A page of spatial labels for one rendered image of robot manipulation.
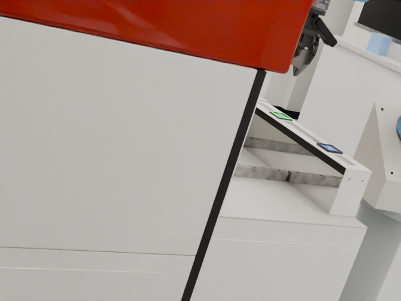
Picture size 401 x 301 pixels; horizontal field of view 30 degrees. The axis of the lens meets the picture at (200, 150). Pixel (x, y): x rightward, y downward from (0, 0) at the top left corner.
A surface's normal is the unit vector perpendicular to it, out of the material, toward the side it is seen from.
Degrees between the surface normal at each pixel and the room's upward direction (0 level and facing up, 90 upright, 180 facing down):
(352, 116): 90
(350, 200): 90
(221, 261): 90
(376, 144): 90
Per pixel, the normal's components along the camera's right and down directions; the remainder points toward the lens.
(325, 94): -0.84, -0.11
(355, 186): 0.44, 0.39
